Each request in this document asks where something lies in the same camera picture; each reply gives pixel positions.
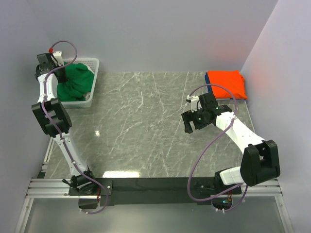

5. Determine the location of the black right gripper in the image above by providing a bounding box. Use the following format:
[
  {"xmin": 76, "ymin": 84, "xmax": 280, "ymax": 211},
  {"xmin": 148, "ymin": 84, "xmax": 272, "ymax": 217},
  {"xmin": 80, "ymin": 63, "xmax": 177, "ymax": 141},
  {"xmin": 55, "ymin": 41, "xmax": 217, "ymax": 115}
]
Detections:
[{"xmin": 182, "ymin": 106, "xmax": 211, "ymax": 134}]

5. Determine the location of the green t shirt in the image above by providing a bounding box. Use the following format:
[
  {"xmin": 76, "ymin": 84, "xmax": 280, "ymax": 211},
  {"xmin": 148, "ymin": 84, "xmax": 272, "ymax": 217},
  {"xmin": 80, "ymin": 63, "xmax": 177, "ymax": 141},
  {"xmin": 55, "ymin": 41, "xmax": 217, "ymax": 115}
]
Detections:
[{"xmin": 57, "ymin": 63, "xmax": 95, "ymax": 102}]

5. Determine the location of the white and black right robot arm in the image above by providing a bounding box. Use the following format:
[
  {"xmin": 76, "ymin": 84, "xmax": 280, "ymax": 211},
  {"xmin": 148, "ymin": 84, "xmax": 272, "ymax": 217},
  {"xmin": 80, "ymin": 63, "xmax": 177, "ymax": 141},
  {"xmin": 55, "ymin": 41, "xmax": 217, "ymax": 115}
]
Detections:
[{"xmin": 182, "ymin": 93, "xmax": 280, "ymax": 194}]

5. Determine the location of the white plastic laundry basket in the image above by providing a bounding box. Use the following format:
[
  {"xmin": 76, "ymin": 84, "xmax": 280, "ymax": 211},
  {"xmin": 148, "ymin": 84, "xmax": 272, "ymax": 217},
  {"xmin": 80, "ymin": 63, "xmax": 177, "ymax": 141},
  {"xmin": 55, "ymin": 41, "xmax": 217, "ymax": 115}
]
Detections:
[{"xmin": 57, "ymin": 58, "xmax": 100, "ymax": 108}]

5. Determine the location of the folded orange t shirt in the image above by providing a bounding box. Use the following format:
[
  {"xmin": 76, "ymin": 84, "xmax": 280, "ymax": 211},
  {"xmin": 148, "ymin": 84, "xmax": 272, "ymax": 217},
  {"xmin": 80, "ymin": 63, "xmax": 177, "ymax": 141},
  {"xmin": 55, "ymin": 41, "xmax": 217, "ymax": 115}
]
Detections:
[{"xmin": 205, "ymin": 70, "xmax": 248, "ymax": 100}]

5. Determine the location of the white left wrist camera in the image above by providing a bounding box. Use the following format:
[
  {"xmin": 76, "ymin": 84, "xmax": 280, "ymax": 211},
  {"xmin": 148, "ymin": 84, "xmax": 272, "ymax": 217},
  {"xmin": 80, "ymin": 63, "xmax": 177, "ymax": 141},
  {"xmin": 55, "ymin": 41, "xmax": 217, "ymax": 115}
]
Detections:
[{"xmin": 49, "ymin": 48, "xmax": 64, "ymax": 66}]

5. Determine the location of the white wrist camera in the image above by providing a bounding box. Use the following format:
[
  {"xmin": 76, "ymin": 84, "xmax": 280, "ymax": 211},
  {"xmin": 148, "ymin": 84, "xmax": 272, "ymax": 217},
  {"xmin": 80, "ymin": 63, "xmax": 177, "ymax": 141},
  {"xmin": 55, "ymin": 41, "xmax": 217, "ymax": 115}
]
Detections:
[
  {"xmin": 186, "ymin": 95, "xmax": 202, "ymax": 113},
  {"xmin": 49, "ymin": 48, "xmax": 64, "ymax": 66}
]

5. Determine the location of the folded blue t shirt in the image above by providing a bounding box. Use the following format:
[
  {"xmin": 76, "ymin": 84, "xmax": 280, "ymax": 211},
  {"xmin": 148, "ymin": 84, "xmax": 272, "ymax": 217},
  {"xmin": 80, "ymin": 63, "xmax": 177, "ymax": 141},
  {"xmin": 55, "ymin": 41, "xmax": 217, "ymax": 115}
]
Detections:
[{"xmin": 205, "ymin": 72, "xmax": 213, "ymax": 93}]

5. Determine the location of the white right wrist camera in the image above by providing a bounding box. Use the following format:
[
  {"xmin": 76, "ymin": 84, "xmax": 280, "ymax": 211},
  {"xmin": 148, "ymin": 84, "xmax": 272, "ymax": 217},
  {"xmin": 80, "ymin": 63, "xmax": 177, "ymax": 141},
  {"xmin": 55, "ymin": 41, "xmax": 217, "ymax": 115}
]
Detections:
[{"xmin": 186, "ymin": 95, "xmax": 202, "ymax": 113}]

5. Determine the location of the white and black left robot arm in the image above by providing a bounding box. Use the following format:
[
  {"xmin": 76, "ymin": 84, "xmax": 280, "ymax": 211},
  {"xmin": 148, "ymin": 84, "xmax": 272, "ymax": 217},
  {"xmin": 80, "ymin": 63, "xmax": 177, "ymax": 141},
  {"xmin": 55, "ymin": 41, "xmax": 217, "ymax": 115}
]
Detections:
[{"xmin": 32, "ymin": 51, "xmax": 99, "ymax": 195}]

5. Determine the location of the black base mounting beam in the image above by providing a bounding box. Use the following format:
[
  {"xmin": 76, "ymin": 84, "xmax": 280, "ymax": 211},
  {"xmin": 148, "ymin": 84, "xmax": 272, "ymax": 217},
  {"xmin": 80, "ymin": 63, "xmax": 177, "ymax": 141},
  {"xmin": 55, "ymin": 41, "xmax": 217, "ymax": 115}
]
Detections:
[{"xmin": 69, "ymin": 177, "xmax": 242, "ymax": 206}]

